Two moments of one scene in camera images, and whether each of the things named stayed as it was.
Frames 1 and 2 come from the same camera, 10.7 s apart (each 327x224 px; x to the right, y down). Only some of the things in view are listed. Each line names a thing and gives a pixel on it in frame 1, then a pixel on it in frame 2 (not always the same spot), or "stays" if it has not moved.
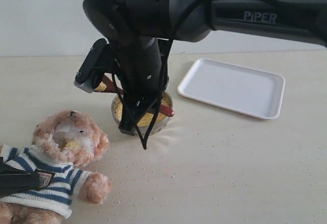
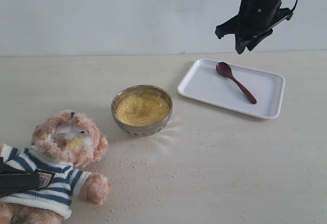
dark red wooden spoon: (111, 88) to (224, 69)
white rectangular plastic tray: (254, 91) stays
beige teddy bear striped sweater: (66, 144) stays
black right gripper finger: (131, 112) to (231, 26)
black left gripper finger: (14, 179) stays
